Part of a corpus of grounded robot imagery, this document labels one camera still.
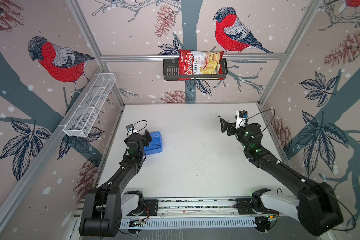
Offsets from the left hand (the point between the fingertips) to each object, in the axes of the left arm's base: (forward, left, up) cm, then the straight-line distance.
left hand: (139, 131), depth 85 cm
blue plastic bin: (-1, -8, -15) cm, 17 cm away
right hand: (+1, -49, +9) cm, 50 cm away
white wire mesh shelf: (-4, +24, +15) cm, 28 cm away
